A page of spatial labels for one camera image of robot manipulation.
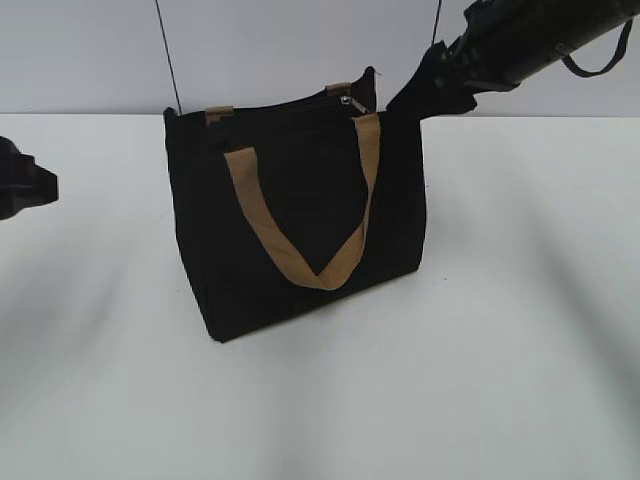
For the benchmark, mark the black tote bag tan handles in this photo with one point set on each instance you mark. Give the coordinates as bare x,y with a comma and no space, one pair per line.
283,209

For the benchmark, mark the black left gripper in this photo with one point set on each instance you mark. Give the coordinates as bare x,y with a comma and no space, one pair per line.
24,184

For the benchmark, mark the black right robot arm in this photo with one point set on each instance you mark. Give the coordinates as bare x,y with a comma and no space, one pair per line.
565,26

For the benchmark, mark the silver zipper pull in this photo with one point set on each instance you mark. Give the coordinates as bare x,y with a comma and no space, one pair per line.
350,101

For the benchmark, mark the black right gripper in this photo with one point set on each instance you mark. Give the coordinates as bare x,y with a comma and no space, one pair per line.
493,54

